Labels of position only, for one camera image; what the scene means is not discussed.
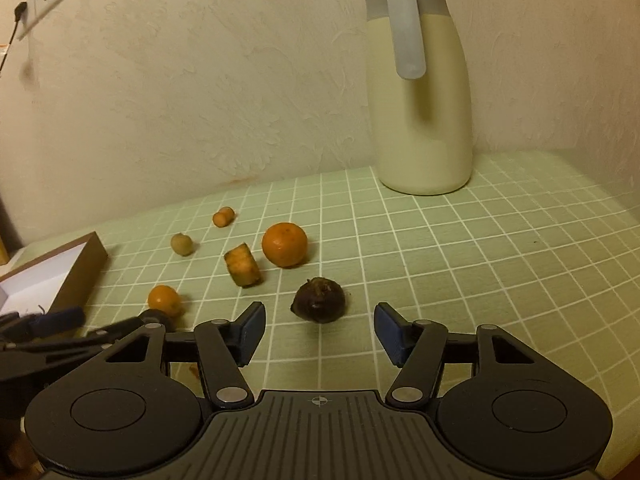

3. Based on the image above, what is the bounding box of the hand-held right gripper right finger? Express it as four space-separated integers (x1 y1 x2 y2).
373 302 540 409

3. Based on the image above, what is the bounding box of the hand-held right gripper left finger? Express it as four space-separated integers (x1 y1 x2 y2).
102 301 266 409

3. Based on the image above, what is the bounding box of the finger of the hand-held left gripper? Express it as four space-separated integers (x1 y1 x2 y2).
0 307 87 343
0 308 175 386

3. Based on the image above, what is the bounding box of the brown cardboard box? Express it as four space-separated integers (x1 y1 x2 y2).
0 231 109 322

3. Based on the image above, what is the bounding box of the dark brown water chestnut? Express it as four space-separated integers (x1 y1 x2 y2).
292 277 345 322

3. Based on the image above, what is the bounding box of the large orange tangerine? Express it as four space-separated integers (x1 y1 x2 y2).
261 222 308 268

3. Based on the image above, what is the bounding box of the small orange tangerine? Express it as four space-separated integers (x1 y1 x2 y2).
147 284 184 318

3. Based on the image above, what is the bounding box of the green checked tablecloth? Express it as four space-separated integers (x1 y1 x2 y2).
0 149 640 480

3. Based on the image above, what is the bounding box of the cream thermos jug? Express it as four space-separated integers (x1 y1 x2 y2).
363 0 475 196

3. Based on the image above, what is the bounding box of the black plug with cable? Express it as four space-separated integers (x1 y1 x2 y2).
0 2 29 73

